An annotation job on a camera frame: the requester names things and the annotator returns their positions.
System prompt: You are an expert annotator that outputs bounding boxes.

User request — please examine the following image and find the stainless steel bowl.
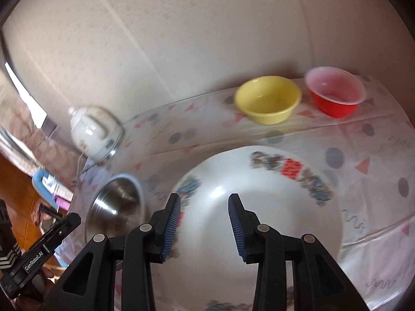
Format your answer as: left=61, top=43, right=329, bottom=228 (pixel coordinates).
left=84, top=174, right=145, bottom=266

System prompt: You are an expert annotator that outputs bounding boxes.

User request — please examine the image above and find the person's left hand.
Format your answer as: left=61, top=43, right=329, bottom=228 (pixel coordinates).
left=18, top=264, right=56, bottom=305

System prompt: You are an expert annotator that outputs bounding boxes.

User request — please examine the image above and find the white kettle power cord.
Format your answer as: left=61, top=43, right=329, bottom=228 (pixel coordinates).
left=76, top=154, right=98, bottom=182

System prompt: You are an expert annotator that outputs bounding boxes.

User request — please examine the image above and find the yellow plastic bowl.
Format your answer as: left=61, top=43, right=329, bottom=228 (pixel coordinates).
left=234, top=75, right=303, bottom=124

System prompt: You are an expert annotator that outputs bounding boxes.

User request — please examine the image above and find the pink floral curtain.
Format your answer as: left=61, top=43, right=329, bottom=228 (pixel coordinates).
left=0, top=68, right=77, bottom=177

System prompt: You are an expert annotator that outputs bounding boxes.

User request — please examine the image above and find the window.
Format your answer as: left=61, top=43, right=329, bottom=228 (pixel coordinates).
left=4, top=61, right=44, bottom=128

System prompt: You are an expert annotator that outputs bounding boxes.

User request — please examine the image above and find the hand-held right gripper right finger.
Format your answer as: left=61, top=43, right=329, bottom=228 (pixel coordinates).
left=228, top=193, right=372, bottom=311

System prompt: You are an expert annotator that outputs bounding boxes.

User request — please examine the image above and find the large floral ceramic plate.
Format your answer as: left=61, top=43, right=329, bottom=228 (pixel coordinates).
left=151, top=145, right=344, bottom=311

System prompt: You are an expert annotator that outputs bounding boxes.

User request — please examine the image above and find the white patterned tablecloth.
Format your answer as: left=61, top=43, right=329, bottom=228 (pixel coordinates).
left=57, top=74, right=415, bottom=311

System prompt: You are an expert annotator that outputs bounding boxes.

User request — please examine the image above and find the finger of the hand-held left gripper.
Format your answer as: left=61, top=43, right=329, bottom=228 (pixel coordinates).
left=40, top=213, right=81, bottom=250

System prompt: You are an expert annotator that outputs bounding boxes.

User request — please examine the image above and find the red plastic bowl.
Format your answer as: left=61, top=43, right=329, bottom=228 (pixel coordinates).
left=304, top=66, right=367, bottom=119

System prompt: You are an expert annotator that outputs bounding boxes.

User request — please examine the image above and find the light blue plastic item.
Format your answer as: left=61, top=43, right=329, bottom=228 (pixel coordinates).
left=32, top=168, right=58, bottom=203

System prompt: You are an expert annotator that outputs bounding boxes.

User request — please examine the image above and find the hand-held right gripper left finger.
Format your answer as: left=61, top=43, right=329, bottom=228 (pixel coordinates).
left=44, top=193, right=182, bottom=311

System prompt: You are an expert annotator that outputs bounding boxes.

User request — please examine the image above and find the white floral electric kettle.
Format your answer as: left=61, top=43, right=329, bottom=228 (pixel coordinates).
left=69, top=104, right=125, bottom=162

